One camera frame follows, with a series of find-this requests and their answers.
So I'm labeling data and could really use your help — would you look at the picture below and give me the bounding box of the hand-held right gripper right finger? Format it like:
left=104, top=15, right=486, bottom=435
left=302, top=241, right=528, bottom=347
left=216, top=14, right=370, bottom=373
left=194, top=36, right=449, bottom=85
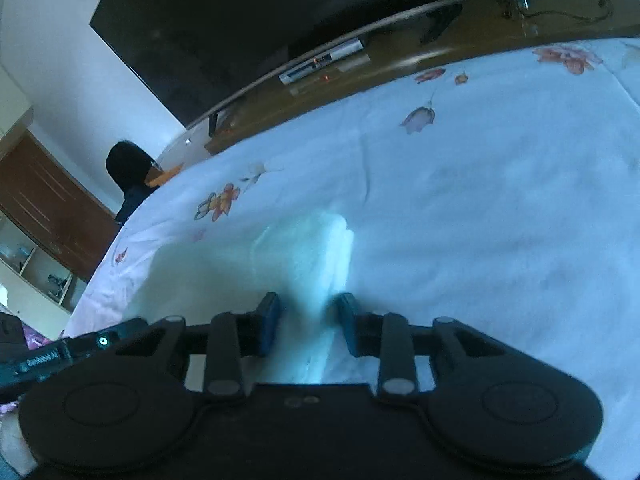
left=334, top=292, right=506, bottom=402

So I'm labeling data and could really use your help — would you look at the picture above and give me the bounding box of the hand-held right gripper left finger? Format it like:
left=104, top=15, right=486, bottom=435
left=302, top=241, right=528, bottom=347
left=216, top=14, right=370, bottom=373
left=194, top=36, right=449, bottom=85
left=115, top=291, right=282, bottom=402

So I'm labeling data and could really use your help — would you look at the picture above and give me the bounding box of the white knit garment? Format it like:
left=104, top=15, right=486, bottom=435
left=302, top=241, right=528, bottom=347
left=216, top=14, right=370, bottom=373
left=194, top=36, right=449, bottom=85
left=142, top=212, right=382, bottom=392

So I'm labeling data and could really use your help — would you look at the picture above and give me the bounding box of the brown wooden cabinet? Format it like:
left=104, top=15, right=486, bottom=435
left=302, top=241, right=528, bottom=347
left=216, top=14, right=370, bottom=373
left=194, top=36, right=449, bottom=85
left=0, top=130, right=122, bottom=317

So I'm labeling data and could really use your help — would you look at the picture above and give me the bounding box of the dark blue cloth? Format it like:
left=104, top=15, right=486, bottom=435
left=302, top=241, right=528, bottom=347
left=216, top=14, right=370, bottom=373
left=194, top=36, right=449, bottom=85
left=115, top=185, right=162, bottom=224

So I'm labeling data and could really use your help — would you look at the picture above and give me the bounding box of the white floral bed sheet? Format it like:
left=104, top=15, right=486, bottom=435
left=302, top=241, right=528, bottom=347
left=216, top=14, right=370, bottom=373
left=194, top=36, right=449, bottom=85
left=62, top=37, right=640, bottom=480

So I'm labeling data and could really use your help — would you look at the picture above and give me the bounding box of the orange object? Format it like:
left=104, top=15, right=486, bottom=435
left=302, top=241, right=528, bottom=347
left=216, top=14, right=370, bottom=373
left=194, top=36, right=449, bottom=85
left=145, top=161, right=186, bottom=187

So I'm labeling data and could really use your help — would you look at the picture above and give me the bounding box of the black rounded object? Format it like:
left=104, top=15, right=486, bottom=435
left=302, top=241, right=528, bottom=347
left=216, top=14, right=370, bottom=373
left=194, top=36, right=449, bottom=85
left=105, top=141, right=161, bottom=196

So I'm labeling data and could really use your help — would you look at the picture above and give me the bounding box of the silver set-top box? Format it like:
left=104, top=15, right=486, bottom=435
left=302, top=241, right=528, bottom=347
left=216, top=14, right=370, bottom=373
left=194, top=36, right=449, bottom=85
left=278, top=37, right=365, bottom=85

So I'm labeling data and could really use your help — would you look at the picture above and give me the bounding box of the brown wooden television stand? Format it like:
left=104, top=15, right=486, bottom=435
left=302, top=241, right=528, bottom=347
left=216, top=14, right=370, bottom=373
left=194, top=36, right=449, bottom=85
left=204, top=0, right=640, bottom=156

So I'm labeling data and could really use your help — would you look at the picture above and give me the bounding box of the black flat television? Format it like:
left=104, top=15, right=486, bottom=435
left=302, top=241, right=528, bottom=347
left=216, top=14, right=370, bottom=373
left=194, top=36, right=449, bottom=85
left=89, top=0, right=501, bottom=137

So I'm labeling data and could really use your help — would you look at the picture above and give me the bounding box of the black remote control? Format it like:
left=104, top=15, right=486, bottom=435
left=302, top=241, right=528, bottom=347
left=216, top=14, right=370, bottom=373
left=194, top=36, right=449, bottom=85
left=419, top=5, right=463, bottom=45

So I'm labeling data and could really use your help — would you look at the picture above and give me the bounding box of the thin dark cable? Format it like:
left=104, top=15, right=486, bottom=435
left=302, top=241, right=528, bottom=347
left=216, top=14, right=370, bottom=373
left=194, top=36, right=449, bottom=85
left=520, top=0, right=617, bottom=25

